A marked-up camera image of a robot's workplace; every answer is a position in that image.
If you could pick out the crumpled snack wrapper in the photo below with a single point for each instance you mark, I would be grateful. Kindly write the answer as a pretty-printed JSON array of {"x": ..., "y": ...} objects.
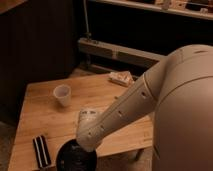
[{"x": 122, "y": 78}]

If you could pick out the long wooden beam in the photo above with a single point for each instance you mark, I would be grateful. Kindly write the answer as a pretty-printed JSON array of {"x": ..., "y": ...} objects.
[{"x": 119, "y": 53}]

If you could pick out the wooden shelf with items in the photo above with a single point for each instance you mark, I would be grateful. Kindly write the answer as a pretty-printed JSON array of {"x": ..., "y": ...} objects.
[{"x": 164, "y": 8}]

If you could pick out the vertical metal pole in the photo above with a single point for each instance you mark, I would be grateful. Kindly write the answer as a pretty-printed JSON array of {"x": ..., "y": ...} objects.
[{"x": 88, "y": 34}]

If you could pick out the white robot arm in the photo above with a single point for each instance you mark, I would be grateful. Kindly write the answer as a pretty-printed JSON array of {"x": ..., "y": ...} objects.
[{"x": 178, "y": 90}]

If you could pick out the translucent plastic cup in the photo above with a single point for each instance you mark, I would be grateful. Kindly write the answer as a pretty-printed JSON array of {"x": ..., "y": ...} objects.
[{"x": 63, "y": 94}]

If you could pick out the black ceramic bowl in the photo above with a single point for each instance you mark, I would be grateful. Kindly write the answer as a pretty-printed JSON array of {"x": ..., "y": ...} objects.
[{"x": 71, "y": 157}]

